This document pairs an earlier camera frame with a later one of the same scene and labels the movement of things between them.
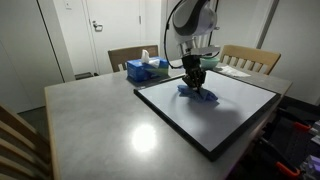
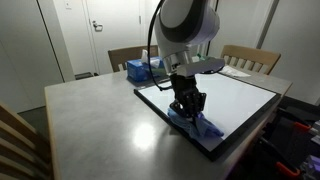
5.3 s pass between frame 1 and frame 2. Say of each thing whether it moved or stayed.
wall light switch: stayed
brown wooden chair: stayed
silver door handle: stayed
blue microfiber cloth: moved
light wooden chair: stayed
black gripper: moved
